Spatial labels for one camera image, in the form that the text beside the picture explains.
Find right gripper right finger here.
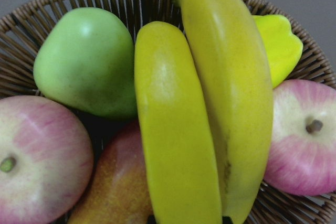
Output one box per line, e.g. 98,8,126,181
222,216,233,224

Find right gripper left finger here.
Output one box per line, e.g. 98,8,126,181
147,215,157,224

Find brown wicker basket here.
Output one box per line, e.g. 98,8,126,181
1,0,335,223

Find orange mango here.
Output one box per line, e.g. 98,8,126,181
68,121,153,223

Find yellow banana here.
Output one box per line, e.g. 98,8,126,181
174,0,273,223
134,21,222,223

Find pink apple near end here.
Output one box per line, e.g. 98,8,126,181
264,79,335,196

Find pink apple end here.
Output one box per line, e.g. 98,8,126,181
264,79,335,196
1,95,93,223

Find pink apple far end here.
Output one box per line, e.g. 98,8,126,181
1,95,93,223

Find green pear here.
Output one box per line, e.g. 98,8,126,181
33,7,136,120

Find yellow starfruit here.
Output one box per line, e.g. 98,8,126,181
253,14,303,88

